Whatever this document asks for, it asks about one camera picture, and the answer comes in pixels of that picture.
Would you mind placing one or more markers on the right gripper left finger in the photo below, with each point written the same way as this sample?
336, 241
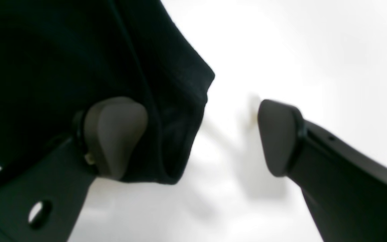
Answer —
41, 199

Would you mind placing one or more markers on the black T-shirt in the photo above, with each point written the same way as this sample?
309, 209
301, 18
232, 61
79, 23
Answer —
58, 57

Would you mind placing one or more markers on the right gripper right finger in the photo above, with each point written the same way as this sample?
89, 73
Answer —
345, 191

